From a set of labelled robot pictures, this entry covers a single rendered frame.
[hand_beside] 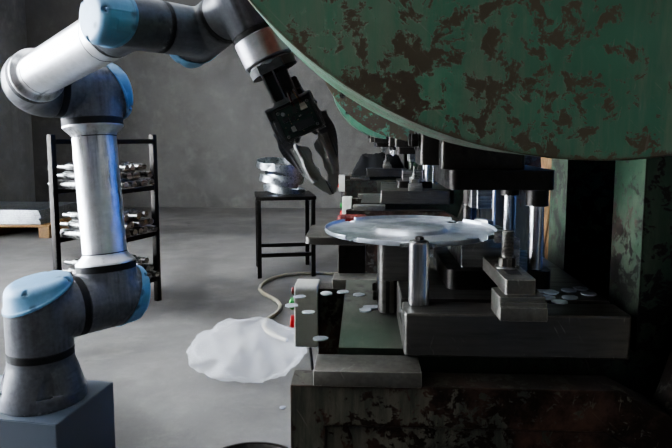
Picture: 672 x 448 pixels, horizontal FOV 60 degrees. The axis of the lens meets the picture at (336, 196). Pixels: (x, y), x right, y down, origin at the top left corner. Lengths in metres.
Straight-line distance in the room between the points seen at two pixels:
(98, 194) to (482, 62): 0.88
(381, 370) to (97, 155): 0.72
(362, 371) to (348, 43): 0.43
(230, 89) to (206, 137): 0.70
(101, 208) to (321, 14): 0.80
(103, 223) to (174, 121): 6.78
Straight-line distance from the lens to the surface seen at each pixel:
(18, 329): 1.19
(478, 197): 0.99
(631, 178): 0.92
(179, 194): 8.01
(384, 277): 0.97
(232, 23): 0.87
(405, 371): 0.78
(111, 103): 1.24
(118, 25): 0.85
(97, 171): 1.23
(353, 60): 0.52
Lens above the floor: 0.94
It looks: 6 degrees down
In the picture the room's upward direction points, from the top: straight up
